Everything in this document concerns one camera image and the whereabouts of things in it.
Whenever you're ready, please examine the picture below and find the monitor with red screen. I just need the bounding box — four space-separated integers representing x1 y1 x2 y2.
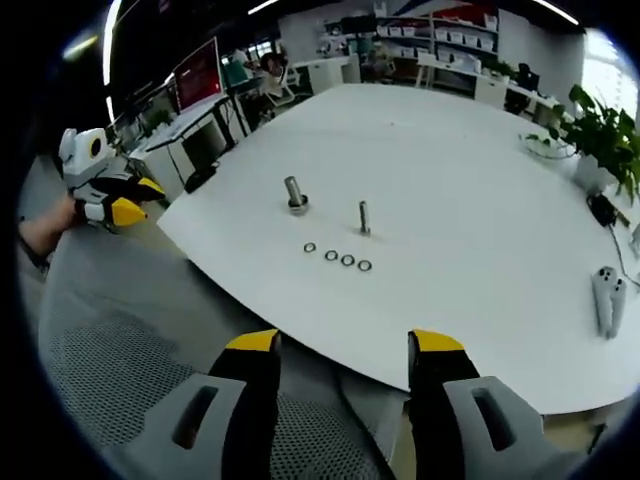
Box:
172 35 225 114

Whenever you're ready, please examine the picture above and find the potted green plant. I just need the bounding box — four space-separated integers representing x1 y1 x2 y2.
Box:
519 83 640 206

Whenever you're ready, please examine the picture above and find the black oval device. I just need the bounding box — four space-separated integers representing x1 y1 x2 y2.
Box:
183 169 219 195

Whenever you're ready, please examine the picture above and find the ceiling light strip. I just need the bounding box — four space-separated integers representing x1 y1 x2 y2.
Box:
102 0 126 131
537 0 581 26

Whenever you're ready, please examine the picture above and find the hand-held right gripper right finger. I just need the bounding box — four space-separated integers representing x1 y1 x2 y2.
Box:
407 328 581 480

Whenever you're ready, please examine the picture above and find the white office chair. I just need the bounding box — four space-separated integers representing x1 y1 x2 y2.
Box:
267 64 306 106

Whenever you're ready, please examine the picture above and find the person's left hand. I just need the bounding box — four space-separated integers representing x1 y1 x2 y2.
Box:
49 192 91 236

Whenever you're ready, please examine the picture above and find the teal office chair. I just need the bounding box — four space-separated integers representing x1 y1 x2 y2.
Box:
222 57 251 86

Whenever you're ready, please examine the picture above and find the white office desk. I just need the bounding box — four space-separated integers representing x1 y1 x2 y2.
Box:
128 94 251 201

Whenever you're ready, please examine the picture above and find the white handheld controller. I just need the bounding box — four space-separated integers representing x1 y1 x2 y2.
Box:
591 267 616 336
602 277 628 340

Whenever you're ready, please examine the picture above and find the white shelf with storage bins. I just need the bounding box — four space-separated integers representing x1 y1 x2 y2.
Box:
324 9 501 86

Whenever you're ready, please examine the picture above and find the long white desk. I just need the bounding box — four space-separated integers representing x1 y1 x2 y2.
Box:
417 52 566 121

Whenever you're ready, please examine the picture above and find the grey mesh office chair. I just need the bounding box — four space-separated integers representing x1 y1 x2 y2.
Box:
37 219 416 480

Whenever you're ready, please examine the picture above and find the white counter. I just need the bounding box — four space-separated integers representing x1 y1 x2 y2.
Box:
307 55 362 94

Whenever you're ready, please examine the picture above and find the black boxy device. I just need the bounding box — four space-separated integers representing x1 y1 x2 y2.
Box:
587 193 619 227

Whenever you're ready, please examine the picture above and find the large steel threaded stud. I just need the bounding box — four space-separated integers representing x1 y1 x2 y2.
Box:
283 174 311 217

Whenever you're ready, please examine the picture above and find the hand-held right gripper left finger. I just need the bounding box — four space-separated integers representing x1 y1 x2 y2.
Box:
117 328 282 480

